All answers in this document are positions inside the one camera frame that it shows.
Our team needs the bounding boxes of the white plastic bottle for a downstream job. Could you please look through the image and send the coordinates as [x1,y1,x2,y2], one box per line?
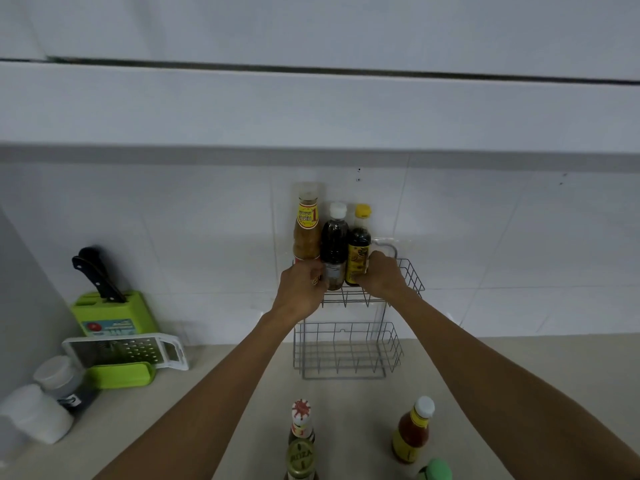
[0,383,75,445]

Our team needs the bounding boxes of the person's left hand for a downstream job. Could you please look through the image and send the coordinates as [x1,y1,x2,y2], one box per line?
[272,259,331,323]

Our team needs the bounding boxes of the bottle gold lid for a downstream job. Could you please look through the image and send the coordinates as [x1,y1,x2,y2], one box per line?
[284,438,319,480]

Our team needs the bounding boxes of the person's right forearm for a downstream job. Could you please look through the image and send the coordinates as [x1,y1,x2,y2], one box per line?
[389,287,640,480]

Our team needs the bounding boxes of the amber sauce bottle clear cap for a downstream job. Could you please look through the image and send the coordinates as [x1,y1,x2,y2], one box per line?
[292,191,322,265]

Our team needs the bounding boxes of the white wall cabinet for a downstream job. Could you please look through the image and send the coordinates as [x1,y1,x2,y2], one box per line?
[0,0,640,173]

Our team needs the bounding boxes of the dark sauce bottle white cap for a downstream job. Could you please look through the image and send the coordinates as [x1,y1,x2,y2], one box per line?
[320,202,351,291]

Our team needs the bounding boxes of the green knife block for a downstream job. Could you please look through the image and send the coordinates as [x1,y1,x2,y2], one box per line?
[69,290,161,390]

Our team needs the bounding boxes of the person's left forearm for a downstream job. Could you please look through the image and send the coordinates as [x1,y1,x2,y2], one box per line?
[92,304,301,480]

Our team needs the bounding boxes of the black handled knife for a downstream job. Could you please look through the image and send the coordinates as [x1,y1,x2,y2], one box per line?
[78,247,108,275]
[72,256,127,303]

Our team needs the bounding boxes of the bottle green cap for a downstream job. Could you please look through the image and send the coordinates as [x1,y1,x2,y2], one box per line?
[417,459,454,480]

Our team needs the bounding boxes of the dark jar white lid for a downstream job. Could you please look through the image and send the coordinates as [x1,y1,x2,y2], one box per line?
[33,355,99,414]

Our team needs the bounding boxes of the red sauce bottle white cap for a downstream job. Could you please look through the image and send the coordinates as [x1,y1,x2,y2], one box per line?
[391,396,436,465]

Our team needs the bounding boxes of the dark sauce bottle yellow cap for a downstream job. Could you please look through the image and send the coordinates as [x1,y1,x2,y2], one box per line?
[345,204,373,287]

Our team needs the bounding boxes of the person's right hand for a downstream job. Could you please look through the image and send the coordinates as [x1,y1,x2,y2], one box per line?
[355,251,409,301]

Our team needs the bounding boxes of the grey wire rack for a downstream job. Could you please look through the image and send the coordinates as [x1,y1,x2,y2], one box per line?
[292,241,426,381]

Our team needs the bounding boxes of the white flat grater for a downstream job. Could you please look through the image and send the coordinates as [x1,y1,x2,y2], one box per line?
[61,333,190,372]

